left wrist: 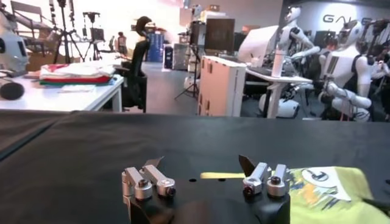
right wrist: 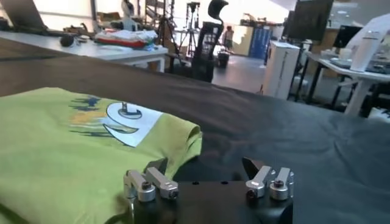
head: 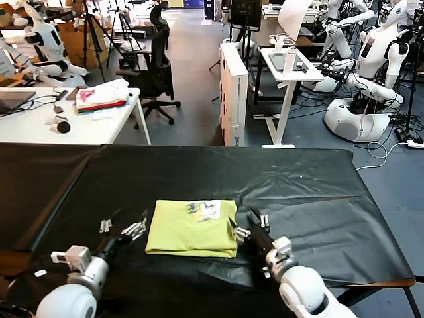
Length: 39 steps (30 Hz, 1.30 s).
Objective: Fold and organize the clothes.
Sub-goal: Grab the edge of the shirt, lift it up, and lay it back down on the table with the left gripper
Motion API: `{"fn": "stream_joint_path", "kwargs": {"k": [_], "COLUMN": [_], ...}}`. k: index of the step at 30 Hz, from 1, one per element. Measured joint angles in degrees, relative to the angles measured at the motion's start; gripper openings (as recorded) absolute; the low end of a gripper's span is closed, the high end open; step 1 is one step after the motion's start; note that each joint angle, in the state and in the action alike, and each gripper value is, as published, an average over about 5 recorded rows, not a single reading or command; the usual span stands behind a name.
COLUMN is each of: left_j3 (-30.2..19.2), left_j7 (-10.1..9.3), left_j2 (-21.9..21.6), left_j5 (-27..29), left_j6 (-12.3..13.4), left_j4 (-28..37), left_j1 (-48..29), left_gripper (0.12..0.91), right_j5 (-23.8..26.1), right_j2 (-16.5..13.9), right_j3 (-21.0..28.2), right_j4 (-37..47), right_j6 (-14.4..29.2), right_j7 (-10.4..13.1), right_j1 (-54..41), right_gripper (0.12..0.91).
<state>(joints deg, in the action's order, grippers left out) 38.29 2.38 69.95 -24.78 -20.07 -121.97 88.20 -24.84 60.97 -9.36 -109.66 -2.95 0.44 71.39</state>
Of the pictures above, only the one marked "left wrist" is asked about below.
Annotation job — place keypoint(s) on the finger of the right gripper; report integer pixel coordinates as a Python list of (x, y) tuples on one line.
[(379, 204)]

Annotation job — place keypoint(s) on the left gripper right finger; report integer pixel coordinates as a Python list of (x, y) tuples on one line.
[(275, 182)]

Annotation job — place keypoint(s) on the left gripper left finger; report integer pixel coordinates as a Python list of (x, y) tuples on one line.
[(143, 184)]

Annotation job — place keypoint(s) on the yellow green t-shirt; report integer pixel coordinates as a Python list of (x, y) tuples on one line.
[(329, 210)]

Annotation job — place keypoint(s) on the stack of folded clothes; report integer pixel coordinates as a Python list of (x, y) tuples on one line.
[(76, 74)]

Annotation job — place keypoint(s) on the black table cover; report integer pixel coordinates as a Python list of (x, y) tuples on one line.
[(152, 140), (21, 128)]

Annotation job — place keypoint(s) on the black office chair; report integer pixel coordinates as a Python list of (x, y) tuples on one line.
[(137, 76)]

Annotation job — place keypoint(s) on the tall white cardboard box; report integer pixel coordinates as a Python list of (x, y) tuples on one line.
[(219, 88)]

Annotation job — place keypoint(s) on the white tissue packet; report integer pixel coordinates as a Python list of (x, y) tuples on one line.
[(77, 88)]

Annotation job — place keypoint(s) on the long white desk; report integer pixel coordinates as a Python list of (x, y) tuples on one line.
[(61, 99)]

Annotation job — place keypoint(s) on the black monitor stand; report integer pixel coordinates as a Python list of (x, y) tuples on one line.
[(193, 76)]

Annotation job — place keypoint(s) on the white humanoid robot black shoulders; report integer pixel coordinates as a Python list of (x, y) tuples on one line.
[(344, 70)]

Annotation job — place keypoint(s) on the black monitor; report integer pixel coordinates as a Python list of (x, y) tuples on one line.
[(220, 35)]

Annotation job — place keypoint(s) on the black round speaker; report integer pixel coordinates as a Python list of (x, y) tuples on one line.
[(12, 90)]

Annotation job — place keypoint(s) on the black camera tripod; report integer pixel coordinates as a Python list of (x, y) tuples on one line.
[(64, 33), (93, 36)]

